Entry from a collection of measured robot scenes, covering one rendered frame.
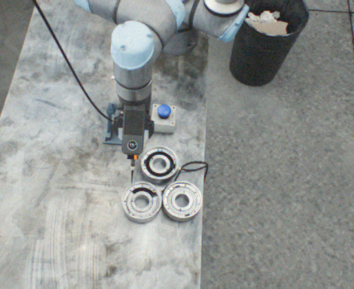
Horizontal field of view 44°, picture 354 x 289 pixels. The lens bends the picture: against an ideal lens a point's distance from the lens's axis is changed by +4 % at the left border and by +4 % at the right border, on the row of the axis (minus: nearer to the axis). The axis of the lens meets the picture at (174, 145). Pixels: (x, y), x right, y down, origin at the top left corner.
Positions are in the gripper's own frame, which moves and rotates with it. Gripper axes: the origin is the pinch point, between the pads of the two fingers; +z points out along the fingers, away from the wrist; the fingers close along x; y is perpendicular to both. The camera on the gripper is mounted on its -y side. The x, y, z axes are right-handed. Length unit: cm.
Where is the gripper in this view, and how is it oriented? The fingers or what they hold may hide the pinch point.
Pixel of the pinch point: (133, 144)
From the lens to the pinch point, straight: 104.7
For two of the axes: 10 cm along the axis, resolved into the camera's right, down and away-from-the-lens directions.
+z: -0.7, 4.9, 8.7
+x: -10.0, -0.9, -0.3
